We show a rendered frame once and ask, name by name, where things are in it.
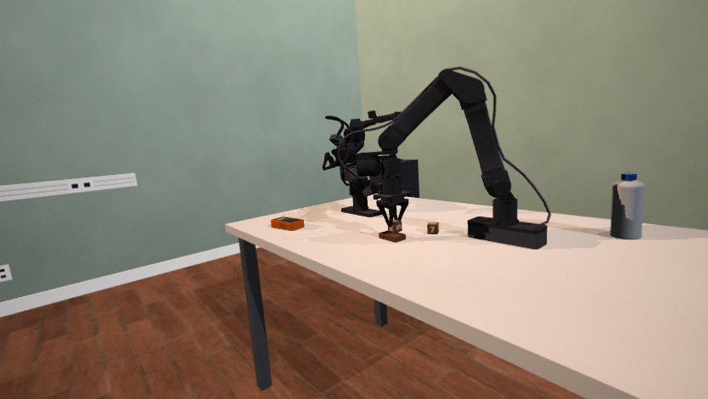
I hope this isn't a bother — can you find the orange digital multimeter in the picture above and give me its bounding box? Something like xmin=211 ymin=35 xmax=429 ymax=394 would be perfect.
xmin=271 ymin=216 xmax=305 ymax=231

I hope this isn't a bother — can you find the brown number cube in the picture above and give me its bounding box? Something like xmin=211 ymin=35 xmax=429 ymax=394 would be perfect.
xmin=388 ymin=220 xmax=402 ymax=233
xmin=427 ymin=222 xmax=439 ymax=234

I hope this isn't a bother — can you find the brown rectangular tray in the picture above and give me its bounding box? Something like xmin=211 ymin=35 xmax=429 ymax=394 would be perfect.
xmin=379 ymin=230 xmax=406 ymax=243

